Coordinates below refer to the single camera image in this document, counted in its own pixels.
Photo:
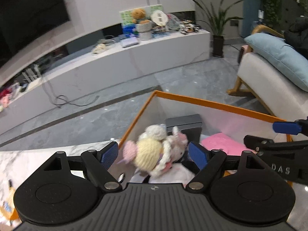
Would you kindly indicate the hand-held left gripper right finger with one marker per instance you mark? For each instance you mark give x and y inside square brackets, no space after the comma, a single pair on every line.
[198,155]

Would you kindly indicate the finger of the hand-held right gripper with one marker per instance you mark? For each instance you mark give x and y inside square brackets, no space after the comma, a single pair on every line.
[286,127]
[252,140]

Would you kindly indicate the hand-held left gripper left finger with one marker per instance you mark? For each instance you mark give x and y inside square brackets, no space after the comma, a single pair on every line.
[109,155]

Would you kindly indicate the pink card holder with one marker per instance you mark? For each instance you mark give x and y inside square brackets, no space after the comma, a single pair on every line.
[223,142]

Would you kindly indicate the black box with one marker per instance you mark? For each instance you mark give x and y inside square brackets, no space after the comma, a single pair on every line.
[185,125]

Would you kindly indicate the panda plush with striped front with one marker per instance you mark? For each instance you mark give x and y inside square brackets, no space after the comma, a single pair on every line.
[168,176]

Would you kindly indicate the cream and pink crochet doll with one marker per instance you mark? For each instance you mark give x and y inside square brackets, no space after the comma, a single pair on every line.
[149,151]

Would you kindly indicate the small round mirror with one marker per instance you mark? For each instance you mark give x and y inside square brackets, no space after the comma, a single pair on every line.
[121,177]

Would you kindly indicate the light blue cushion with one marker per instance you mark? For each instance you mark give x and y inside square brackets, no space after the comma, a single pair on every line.
[281,55]

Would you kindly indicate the white marble media console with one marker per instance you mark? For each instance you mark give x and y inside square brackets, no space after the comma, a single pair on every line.
[120,65]

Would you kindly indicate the black jacket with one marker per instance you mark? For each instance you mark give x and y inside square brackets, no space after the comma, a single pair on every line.
[298,33]

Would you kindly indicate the white router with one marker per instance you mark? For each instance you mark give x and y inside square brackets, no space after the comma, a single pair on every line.
[31,74]

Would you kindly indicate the silver laptop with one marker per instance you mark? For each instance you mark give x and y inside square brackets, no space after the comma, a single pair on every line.
[130,42]

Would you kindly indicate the pink packets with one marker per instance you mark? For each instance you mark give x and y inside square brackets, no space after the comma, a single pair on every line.
[4,98]

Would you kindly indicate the tall potted plant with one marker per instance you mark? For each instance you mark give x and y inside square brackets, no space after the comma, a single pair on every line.
[217,21]

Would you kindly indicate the small toy vehicles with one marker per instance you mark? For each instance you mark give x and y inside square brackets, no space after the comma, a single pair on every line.
[190,27]

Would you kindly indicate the round patterned plate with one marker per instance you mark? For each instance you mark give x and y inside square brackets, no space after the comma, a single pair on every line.
[173,22]

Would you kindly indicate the colourful painting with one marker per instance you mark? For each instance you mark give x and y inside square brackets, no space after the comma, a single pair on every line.
[126,20]

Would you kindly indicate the round white hand fan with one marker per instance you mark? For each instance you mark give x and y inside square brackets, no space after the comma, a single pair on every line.
[159,18]

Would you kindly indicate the brown teddy bear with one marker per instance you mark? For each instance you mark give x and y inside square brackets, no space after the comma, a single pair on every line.
[139,14]

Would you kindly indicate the white armchair with wooden frame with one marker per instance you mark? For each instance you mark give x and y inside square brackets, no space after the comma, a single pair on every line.
[264,81]

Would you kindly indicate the black wall television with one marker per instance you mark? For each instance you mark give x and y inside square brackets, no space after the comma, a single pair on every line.
[31,16]

